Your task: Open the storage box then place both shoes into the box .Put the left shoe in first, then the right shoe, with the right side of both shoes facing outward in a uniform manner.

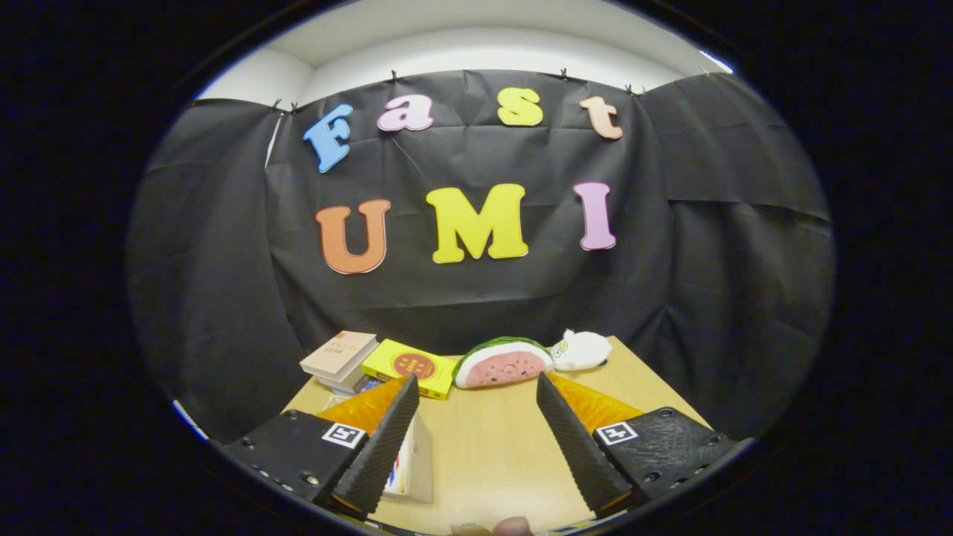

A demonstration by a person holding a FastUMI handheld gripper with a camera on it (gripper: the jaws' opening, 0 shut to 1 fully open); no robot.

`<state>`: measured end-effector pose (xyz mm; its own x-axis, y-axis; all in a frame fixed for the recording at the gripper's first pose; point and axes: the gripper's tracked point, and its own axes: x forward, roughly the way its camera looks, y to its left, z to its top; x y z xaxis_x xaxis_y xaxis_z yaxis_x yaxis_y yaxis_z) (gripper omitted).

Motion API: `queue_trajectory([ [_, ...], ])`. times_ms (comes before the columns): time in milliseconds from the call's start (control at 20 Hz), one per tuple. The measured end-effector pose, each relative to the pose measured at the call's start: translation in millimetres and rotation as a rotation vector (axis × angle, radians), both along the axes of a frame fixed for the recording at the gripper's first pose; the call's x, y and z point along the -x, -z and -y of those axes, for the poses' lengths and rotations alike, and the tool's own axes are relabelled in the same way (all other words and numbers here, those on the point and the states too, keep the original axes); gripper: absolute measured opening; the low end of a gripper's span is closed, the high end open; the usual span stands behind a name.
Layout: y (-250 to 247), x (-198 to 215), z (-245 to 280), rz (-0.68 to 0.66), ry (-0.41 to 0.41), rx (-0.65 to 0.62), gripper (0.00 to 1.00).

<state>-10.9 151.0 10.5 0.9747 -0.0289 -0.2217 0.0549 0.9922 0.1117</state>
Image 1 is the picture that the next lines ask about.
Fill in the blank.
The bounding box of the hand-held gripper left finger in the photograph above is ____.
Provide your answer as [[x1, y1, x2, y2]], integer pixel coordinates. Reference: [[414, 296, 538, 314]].
[[220, 374, 421, 520]]

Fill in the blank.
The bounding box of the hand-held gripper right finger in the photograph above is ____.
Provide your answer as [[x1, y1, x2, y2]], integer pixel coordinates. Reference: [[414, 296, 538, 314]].
[[535, 371, 739, 520]]

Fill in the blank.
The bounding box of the beige fabric storage box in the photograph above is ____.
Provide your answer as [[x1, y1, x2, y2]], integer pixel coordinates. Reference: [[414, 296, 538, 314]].
[[320, 393, 434, 505]]

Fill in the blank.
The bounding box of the grey book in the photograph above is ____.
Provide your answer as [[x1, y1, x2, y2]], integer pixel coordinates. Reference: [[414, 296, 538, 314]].
[[316, 365, 373, 395]]

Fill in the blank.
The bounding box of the yellow book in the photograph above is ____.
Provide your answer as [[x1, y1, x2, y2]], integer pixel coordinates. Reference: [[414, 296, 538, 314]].
[[362, 339, 459, 401]]

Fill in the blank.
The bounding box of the white plush toy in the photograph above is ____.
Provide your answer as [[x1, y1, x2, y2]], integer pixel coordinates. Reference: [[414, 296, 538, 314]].
[[549, 329, 613, 372]]

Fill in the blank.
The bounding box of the watermelon slice plush toy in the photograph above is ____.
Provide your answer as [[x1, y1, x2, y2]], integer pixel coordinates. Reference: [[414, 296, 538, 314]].
[[453, 336, 555, 390]]

